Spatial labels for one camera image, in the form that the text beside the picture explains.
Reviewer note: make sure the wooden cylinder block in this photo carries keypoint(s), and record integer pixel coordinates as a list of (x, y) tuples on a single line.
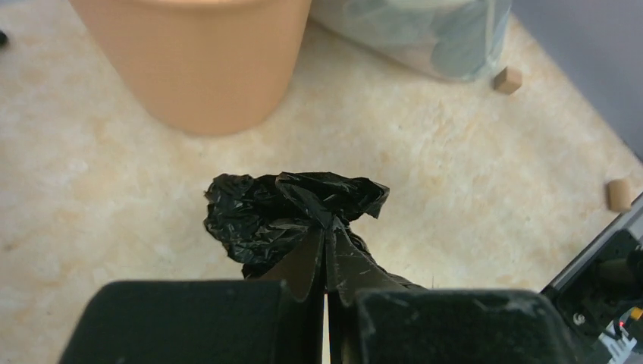
[(619, 195)]

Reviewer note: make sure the large translucent trash bag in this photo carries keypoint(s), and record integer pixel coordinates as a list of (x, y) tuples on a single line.
[(449, 40)]

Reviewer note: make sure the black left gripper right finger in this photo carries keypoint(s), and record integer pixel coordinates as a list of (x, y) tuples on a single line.
[(377, 317)]

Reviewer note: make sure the black trash bag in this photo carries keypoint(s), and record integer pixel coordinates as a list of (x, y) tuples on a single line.
[(259, 220)]

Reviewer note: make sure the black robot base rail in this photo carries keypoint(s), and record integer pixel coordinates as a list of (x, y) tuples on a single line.
[(599, 293)]

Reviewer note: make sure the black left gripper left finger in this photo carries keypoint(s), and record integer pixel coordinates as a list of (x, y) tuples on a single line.
[(277, 318)]

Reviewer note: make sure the orange plastic trash bin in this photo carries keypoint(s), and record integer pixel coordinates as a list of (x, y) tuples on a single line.
[(206, 67)]

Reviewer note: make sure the wooden cube block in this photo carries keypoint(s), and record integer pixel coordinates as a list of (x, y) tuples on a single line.
[(508, 80)]

